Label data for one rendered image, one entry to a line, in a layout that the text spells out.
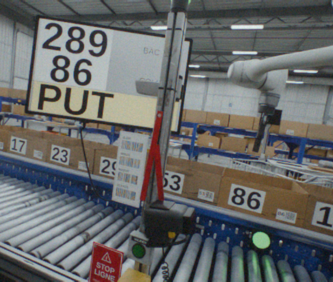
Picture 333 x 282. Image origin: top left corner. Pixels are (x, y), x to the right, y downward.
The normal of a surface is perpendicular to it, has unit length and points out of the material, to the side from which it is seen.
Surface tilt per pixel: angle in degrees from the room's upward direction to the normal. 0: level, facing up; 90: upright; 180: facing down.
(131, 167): 90
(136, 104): 86
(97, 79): 86
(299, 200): 90
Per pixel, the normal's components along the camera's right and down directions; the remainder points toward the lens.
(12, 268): -0.33, 0.04
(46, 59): 0.03, 0.02
